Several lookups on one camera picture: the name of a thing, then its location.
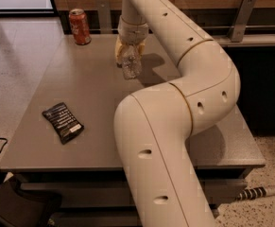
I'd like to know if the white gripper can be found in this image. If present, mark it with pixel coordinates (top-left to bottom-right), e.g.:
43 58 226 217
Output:
114 15 148 65

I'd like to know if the clear plastic water bottle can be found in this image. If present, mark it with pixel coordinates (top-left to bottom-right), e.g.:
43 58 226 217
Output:
121 45 142 79

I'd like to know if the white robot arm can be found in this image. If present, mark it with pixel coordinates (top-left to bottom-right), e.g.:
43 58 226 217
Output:
114 0 240 227

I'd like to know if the red soda can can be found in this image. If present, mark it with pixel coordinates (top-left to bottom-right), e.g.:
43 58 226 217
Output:
69 9 92 45

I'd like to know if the black snack packet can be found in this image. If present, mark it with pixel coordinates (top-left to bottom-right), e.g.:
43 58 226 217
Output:
42 102 84 145

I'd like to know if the upper grey drawer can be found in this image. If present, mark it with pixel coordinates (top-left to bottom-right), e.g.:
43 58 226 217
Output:
21 179 247 208

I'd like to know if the grey drawer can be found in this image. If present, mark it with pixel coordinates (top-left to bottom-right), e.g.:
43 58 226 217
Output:
50 207 220 227
21 179 247 208

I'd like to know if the lower grey drawer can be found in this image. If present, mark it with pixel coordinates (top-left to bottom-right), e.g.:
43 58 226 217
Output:
50 207 220 227

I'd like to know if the dark chair seat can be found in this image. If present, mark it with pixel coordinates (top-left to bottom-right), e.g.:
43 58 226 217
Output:
0 177 62 227

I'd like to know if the left metal wall bracket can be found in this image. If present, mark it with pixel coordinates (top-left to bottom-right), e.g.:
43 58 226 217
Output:
95 0 112 34

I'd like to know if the metal wall bracket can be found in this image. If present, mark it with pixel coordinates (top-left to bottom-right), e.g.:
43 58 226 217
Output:
95 0 112 34
228 0 257 43

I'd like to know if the right metal wall bracket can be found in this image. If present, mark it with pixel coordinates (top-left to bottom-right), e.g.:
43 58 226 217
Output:
228 0 257 43

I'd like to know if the striped cylindrical handle on floor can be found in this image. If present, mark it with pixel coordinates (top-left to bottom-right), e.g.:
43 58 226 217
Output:
235 185 275 201

